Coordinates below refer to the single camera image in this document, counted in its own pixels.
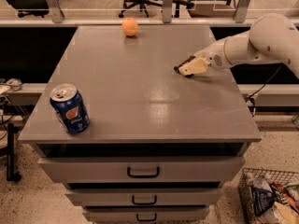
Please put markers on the wire basket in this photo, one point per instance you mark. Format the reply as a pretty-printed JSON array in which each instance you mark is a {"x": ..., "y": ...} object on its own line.
[{"x": 278, "y": 213}]

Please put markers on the bottom drawer black handle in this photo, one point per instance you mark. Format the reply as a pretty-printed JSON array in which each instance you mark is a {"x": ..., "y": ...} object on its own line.
[{"x": 146, "y": 218}]

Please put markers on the red snack bag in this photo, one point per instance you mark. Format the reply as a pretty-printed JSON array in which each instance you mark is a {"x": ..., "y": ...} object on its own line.
[{"x": 283, "y": 196}]

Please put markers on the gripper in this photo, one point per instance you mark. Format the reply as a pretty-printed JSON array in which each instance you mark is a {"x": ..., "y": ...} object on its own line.
[{"x": 212, "y": 57}]

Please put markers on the black office chair centre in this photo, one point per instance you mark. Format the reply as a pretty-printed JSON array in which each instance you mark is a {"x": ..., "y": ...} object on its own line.
[{"x": 170, "y": 8}]

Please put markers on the middle drawer black handle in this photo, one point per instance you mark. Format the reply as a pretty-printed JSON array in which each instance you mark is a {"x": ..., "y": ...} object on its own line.
[{"x": 144, "y": 200}]

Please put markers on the orange fruit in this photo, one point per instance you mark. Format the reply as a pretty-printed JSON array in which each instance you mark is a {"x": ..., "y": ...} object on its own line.
[{"x": 129, "y": 27}]

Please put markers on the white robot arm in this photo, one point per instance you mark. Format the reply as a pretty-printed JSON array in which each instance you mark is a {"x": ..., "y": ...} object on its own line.
[{"x": 272, "y": 38}]

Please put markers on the drawer black handle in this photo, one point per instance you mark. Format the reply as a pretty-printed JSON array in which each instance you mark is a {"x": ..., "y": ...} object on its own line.
[
  {"x": 144, "y": 200},
  {"x": 146, "y": 218},
  {"x": 143, "y": 173}
]

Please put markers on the black stand left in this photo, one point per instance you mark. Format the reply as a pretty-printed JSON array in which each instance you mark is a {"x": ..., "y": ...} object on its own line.
[{"x": 12, "y": 175}]

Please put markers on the top drawer black handle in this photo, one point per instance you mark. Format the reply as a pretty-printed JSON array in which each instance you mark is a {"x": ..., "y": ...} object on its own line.
[{"x": 143, "y": 173}]

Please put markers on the blue snack bag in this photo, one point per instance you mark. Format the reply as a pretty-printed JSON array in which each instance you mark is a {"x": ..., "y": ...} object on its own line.
[{"x": 263, "y": 199}]

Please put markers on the blue pepsi can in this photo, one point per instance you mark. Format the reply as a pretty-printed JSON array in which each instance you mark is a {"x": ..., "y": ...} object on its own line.
[{"x": 70, "y": 108}]

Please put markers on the grey drawer cabinet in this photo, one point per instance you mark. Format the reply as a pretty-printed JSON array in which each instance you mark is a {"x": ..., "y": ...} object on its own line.
[{"x": 143, "y": 115}]

